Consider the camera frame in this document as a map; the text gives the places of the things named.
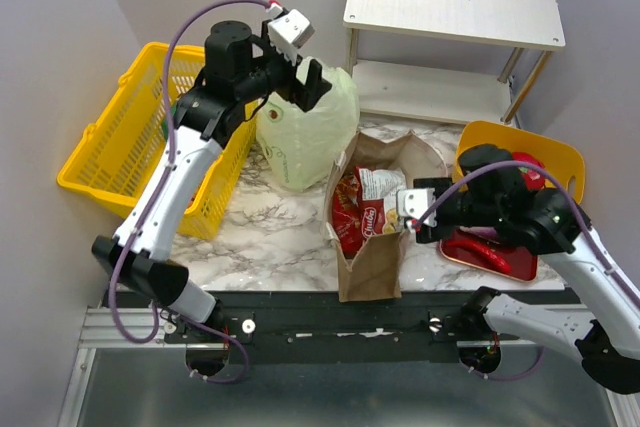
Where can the white two-tier shelf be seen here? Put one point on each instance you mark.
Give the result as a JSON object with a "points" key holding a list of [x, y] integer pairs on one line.
{"points": [[451, 61]]}

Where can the brown paper bag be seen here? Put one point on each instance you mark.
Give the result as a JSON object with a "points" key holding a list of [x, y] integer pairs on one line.
{"points": [[373, 272]]}

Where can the yellow plastic tub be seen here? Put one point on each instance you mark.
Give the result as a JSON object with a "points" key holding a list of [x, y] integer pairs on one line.
{"points": [[562, 160]]}

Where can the purple eggplant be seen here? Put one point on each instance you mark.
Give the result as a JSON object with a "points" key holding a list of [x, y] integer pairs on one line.
{"points": [[487, 233]]}

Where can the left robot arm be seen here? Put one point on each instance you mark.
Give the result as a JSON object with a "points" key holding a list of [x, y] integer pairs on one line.
{"points": [[138, 253]]}

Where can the red chili pepper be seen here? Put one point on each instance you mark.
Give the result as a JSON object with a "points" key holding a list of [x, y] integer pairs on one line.
{"points": [[499, 263]]}

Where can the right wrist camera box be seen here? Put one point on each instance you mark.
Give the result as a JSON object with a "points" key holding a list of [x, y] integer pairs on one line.
{"points": [[414, 208]]}

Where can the red dragon fruit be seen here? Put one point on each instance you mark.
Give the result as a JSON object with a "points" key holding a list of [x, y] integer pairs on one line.
{"points": [[533, 179]]}

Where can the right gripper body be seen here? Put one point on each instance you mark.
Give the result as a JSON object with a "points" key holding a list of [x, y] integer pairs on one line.
{"points": [[459, 207]]}

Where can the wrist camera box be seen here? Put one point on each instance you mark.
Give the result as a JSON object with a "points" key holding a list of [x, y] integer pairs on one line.
{"points": [[414, 208], [289, 32]]}

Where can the white chips packet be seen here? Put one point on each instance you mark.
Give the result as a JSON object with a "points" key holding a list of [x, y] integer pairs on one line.
{"points": [[376, 200]]}

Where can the red snack packet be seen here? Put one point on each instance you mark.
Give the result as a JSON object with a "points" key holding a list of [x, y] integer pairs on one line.
{"points": [[346, 214]]}

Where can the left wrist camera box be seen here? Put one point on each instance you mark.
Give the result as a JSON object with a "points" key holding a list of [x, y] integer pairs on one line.
{"points": [[289, 32]]}

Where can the yellow plastic shopping basket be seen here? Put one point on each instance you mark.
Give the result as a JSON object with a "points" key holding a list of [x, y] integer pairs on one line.
{"points": [[119, 152]]}

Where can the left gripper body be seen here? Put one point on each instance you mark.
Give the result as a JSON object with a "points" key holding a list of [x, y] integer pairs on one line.
{"points": [[272, 73]]}

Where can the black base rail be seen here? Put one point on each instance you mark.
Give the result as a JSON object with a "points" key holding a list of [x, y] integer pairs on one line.
{"points": [[315, 328]]}

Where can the red lacquer tray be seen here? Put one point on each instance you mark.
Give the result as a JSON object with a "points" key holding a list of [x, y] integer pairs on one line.
{"points": [[523, 263]]}

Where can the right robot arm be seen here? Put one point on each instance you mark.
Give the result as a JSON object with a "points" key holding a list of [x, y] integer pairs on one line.
{"points": [[527, 207]]}

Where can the green plastic grocery bag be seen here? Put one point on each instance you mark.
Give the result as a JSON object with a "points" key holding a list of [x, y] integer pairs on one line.
{"points": [[300, 147]]}

